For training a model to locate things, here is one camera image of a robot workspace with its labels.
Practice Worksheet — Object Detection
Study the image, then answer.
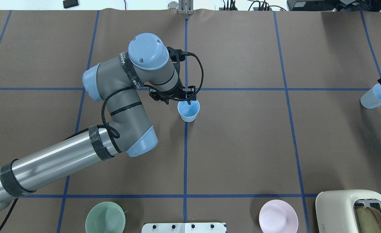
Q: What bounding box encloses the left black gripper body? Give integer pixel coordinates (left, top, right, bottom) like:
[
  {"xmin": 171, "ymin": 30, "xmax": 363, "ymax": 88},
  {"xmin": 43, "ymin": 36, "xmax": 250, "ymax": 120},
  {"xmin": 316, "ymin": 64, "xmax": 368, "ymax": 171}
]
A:
[{"xmin": 149, "ymin": 47, "xmax": 197, "ymax": 105}]

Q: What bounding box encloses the blue cup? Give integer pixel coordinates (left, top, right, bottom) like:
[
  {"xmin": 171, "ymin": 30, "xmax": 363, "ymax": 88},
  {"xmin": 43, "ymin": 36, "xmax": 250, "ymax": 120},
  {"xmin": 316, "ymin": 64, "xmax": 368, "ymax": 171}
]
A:
[
  {"xmin": 177, "ymin": 100, "xmax": 200, "ymax": 123},
  {"xmin": 360, "ymin": 84, "xmax": 381, "ymax": 109}
]

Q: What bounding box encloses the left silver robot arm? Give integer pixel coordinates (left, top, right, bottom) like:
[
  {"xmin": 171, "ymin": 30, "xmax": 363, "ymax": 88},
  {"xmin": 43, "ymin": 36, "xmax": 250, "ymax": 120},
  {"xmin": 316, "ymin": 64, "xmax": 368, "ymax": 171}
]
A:
[{"xmin": 0, "ymin": 33, "xmax": 202, "ymax": 211}]

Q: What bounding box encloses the black laptop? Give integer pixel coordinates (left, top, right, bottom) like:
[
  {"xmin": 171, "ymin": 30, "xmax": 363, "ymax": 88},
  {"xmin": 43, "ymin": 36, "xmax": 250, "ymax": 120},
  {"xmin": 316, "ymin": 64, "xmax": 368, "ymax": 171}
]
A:
[{"xmin": 286, "ymin": 0, "xmax": 381, "ymax": 12}]

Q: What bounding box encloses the orange black usb hub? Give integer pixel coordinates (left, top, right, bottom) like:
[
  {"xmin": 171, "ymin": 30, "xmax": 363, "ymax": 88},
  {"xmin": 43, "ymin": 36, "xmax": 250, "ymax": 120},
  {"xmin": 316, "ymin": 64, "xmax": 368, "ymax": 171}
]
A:
[{"xmin": 251, "ymin": 2, "xmax": 272, "ymax": 11}]

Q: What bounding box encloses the green bowl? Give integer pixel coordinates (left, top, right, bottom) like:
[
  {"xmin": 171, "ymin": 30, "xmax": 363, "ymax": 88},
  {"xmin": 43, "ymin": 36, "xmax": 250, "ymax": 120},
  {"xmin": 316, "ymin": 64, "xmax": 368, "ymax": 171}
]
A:
[{"xmin": 85, "ymin": 202, "xmax": 126, "ymax": 233}]

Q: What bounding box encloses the pink bowl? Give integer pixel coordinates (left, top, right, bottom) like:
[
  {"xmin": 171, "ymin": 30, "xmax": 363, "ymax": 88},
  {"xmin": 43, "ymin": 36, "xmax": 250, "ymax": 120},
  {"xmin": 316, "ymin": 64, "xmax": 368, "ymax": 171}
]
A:
[{"xmin": 258, "ymin": 199, "xmax": 299, "ymax": 233}]

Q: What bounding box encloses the cream toaster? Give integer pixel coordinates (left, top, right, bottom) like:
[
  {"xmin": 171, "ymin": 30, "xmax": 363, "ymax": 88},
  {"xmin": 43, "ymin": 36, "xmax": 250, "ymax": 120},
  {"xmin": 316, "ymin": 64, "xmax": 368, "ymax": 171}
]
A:
[{"xmin": 315, "ymin": 189, "xmax": 381, "ymax": 233}]

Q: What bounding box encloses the toast slice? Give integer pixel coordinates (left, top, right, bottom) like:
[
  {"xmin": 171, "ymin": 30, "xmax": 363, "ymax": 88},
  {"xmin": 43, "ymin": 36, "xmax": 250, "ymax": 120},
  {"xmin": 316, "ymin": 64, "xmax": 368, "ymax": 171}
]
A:
[{"xmin": 355, "ymin": 206, "xmax": 381, "ymax": 233}]

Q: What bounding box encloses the small black device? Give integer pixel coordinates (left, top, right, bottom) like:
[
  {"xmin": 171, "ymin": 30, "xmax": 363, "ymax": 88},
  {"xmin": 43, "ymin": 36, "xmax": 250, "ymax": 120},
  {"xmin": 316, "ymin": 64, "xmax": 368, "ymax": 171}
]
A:
[{"xmin": 62, "ymin": 0, "xmax": 79, "ymax": 9}]

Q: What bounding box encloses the aluminium frame post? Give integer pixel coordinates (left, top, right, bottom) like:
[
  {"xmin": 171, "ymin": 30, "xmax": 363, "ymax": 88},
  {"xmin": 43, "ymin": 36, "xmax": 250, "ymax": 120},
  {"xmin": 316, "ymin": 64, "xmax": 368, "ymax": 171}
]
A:
[{"xmin": 178, "ymin": 0, "xmax": 194, "ymax": 15}]

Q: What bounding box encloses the white pedestal column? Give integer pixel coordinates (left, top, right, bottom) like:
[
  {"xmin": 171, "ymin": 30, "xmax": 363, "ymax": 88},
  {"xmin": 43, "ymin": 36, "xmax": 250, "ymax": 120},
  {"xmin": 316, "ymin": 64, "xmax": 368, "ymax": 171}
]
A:
[{"xmin": 141, "ymin": 222, "xmax": 227, "ymax": 233}]

